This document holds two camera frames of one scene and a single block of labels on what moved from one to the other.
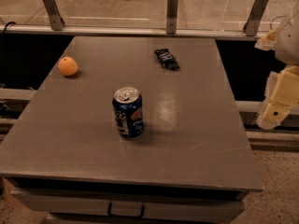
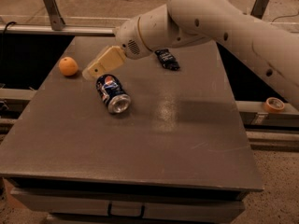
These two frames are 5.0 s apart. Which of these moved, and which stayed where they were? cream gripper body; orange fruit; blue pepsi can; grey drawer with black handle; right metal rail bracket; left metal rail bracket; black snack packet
Moved: cream gripper body; blue pepsi can
Stayed: orange fruit; right metal rail bracket; black snack packet; left metal rail bracket; grey drawer with black handle
